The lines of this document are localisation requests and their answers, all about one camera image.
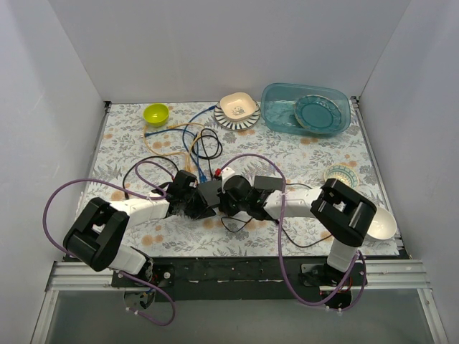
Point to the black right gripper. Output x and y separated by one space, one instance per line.
222 202

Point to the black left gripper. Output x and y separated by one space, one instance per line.
193 206

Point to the black network switch box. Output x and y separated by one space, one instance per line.
209 192

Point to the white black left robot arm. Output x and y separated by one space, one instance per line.
96 236

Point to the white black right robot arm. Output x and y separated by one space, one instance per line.
345 213

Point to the black power adapter brick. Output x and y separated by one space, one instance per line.
268 183

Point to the floral patterned table mat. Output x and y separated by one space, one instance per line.
126 158

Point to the striped white blue plate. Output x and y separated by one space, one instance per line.
245 124

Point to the lime green plastic bowl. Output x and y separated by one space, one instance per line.
156 114

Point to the cream square panda bowl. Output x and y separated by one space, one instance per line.
238 106

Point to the teal transparent plastic tub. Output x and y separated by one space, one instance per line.
278 101

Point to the patterned teal yellow small bowl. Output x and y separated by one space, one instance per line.
342 173

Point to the teal glass plate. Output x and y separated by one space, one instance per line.
319 114

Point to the white ceramic bowl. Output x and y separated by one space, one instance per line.
383 225

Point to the aluminium frame rail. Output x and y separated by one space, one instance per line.
381 274

